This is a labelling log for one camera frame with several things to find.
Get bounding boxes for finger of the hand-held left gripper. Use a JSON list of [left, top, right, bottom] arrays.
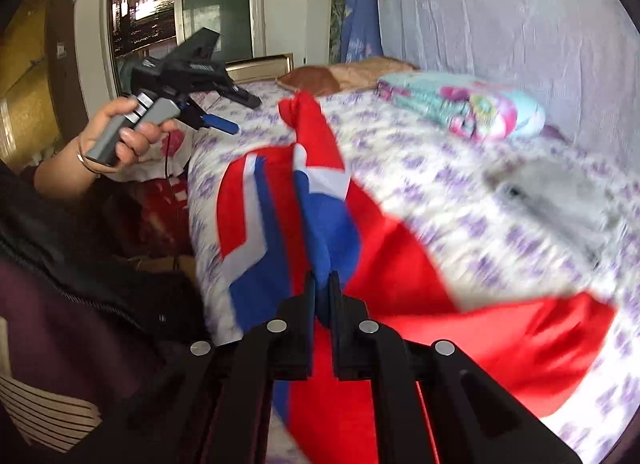
[[212, 74, 263, 108], [180, 101, 242, 135]]

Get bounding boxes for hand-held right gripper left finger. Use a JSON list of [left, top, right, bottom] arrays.
[[125, 271, 318, 464]]

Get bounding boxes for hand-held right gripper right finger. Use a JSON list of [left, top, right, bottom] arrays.
[[327, 270, 583, 464]]

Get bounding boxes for red blue white pants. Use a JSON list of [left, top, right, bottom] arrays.
[[217, 91, 618, 464]]

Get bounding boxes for person's left forearm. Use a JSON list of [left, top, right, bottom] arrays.
[[34, 139, 108, 201]]

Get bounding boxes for grey pants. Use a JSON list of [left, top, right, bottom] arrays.
[[482, 159, 628, 265]]

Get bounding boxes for person's left hand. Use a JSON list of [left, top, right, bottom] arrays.
[[80, 96, 178, 175]]

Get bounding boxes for golden bed headboard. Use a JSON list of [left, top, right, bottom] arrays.
[[222, 52, 295, 84]]

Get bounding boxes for white framed window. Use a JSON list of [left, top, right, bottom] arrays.
[[100, 0, 268, 94]]

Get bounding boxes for brown pillow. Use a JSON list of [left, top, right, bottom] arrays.
[[276, 56, 418, 97]]

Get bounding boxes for white leaning board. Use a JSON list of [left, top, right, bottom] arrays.
[[306, 0, 333, 67]]

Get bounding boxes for red printed blanket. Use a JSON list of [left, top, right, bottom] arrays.
[[115, 134, 201, 255]]

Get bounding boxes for dark floral panel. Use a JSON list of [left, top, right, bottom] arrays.
[[328, 0, 347, 64]]

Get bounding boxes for blue printed cloth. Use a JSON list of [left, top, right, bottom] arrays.
[[340, 0, 385, 64]]

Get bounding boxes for yellow wooden cabinet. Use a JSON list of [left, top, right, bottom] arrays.
[[0, 0, 91, 175]]

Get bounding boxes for person's dark jacket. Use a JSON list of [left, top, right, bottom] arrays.
[[0, 159, 211, 464]]

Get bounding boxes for teal pink floral quilt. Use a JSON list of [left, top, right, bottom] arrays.
[[376, 71, 547, 142]]

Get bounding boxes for person's maroon striped top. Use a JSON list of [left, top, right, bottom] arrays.
[[0, 264, 166, 450]]

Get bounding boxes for white lace cover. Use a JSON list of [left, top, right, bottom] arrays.
[[377, 0, 640, 159]]

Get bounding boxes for black cable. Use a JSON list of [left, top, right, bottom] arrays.
[[162, 129, 183, 225]]

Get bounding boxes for thin metal bracelet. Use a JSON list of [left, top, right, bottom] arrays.
[[75, 136, 103, 177]]

